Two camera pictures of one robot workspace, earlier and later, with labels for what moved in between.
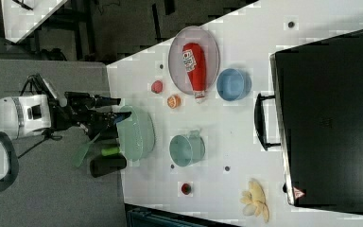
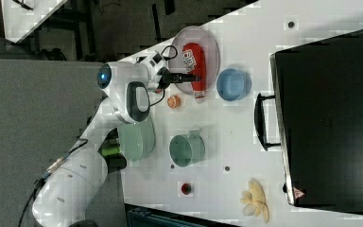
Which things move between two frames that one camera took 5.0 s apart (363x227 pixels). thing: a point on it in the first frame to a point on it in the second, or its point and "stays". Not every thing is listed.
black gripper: (78, 109) to (168, 78)
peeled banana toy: (254, 200) stays
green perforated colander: (135, 134) stays
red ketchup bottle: (194, 59) stays
